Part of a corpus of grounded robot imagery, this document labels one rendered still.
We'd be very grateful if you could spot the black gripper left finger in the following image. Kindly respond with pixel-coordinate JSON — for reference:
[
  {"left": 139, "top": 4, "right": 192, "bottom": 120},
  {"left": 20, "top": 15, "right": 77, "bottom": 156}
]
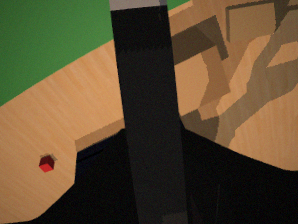
[{"left": 15, "top": 128, "right": 138, "bottom": 224}]

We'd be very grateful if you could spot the green mat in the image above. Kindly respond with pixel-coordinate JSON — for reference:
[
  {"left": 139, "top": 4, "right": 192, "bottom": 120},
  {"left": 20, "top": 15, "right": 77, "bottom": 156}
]
[{"left": 0, "top": 0, "right": 114, "bottom": 107}]

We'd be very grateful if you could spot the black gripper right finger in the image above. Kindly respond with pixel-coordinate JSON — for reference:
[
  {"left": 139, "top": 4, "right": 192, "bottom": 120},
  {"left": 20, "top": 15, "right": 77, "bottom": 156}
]
[{"left": 181, "top": 127, "right": 298, "bottom": 224}]

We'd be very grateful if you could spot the small tan cube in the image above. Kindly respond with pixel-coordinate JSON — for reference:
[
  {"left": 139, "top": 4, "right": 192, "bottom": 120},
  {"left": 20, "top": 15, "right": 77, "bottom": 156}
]
[{"left": 170, "top": 27, "right": 230, "bottom": 116}]

